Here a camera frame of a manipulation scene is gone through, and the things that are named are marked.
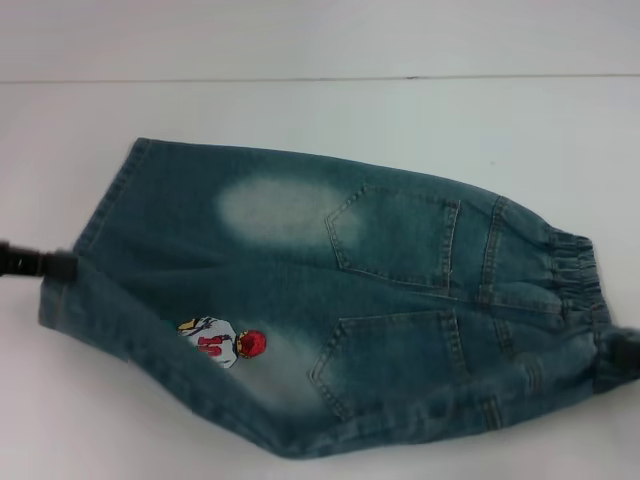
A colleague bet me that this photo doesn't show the blue denim shorts with print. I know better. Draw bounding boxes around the blue denim shorts with print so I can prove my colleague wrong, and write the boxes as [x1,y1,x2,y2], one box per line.
[37,137,631,464]

